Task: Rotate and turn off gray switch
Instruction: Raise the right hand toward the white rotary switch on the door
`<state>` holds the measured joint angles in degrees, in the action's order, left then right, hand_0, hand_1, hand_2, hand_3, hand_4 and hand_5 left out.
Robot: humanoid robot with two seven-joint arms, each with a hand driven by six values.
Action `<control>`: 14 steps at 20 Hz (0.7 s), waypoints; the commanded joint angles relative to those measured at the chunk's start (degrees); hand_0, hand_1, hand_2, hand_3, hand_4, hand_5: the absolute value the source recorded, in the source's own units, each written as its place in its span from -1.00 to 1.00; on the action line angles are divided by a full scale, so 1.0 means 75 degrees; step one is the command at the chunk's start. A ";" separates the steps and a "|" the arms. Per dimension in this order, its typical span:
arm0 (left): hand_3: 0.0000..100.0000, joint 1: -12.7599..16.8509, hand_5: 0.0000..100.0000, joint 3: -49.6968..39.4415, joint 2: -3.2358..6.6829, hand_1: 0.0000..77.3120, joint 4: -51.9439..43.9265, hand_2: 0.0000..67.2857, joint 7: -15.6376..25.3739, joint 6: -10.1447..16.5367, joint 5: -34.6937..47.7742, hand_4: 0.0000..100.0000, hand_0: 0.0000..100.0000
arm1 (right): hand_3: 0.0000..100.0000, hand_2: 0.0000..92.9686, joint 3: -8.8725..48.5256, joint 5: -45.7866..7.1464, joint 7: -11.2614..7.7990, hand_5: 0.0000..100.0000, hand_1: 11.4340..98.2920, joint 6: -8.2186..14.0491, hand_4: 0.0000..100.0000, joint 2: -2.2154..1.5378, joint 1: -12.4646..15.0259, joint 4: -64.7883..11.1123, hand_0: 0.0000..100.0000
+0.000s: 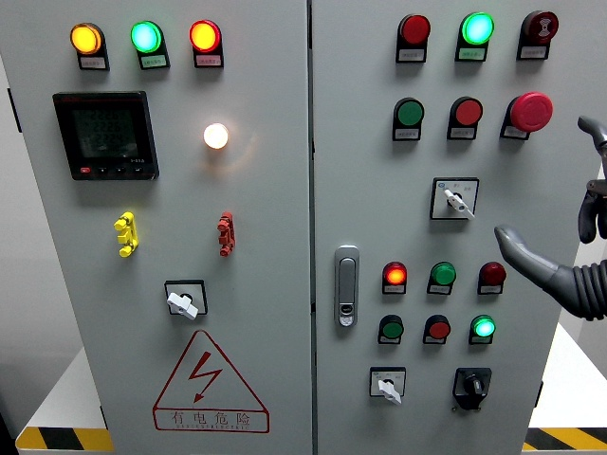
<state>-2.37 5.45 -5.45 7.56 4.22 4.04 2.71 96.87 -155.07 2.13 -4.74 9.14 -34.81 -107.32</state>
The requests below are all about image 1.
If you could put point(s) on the small dark red lamp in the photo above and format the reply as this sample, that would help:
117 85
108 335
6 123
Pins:
492 274

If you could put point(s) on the small label plate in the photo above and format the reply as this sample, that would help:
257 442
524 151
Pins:
533 52
471 54
393 289
389 340
434 340
406 134
490 289
462 133
480 340
410 55
514 133
153 61
209 60
93 62
438 289

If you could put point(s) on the small green lit lamp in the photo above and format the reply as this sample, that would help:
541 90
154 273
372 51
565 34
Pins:
483 327

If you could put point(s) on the small green unlit lamp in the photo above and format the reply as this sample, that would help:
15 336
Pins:
443 274

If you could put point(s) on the small red push button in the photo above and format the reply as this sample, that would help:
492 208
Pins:
438 328

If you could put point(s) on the small red lit lamp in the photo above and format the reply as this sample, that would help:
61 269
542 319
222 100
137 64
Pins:
395 274

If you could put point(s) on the large red stop button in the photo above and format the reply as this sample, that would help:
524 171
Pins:
531 111

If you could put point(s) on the small green push button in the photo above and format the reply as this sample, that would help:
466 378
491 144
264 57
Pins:
392 328

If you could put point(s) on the large red push button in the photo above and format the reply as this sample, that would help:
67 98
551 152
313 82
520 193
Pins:
467 111

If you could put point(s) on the pale grey door with lock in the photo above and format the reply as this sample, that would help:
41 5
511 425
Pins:
370 204

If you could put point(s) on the black yellow striped tape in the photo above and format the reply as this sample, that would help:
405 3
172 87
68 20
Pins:
564 439
61 439

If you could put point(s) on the silver door lock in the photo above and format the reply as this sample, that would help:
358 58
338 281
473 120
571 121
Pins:
346 284

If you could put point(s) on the large green push button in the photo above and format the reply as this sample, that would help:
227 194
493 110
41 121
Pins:
409 112

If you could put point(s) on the dark red buzzer lamp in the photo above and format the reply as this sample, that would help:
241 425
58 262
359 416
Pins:
540 25

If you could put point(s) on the large green lit lamp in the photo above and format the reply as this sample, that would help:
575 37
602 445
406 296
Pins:
146 37
477 28

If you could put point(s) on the large red unlit lamp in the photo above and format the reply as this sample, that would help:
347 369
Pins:
414 29

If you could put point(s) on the pale grey cabinet door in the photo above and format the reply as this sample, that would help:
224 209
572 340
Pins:
265 213

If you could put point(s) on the white glowing lamp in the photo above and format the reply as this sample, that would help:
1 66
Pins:
216 136

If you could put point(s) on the red warning triangle sticker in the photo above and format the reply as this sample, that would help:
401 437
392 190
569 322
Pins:
211 419

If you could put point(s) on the orange-red lit round lamp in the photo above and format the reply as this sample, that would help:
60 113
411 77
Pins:
205 36

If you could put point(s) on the black digital display meter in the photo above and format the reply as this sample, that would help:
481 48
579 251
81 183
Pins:
105 135

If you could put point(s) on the yellow round lamp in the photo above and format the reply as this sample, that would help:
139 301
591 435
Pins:
86 39

